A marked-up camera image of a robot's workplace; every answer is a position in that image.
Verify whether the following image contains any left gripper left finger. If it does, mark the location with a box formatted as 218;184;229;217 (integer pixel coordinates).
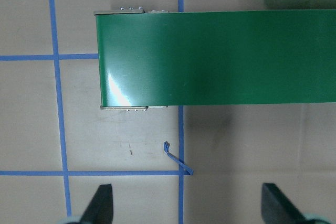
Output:
80;184;113;224

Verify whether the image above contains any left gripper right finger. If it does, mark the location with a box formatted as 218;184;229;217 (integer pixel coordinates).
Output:
261;183;314;224

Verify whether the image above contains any green conveyor belt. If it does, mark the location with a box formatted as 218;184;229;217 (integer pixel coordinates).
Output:
95;9;335;110

